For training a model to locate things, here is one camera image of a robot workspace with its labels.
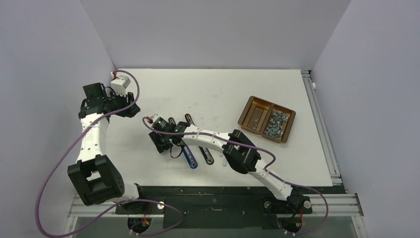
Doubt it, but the blue stapler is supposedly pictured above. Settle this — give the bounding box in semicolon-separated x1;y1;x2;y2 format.
168;117;198;169

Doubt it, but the black stapler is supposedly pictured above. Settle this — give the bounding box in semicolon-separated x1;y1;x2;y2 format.
184;114;214;165

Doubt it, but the brown plastic tray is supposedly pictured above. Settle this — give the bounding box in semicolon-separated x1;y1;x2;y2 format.
238;96;296;143

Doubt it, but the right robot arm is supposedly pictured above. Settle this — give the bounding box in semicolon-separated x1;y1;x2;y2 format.
143;115;300;212

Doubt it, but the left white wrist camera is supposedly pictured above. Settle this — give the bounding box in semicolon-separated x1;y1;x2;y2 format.
110;76;131;97

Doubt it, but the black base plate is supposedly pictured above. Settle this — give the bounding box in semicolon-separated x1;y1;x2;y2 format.
116;186;313;230

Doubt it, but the aluminium side rail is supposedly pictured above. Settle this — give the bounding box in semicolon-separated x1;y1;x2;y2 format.
301;70;343;185

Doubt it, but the aluminium front rail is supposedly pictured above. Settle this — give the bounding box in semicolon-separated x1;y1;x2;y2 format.
68;193;364;218

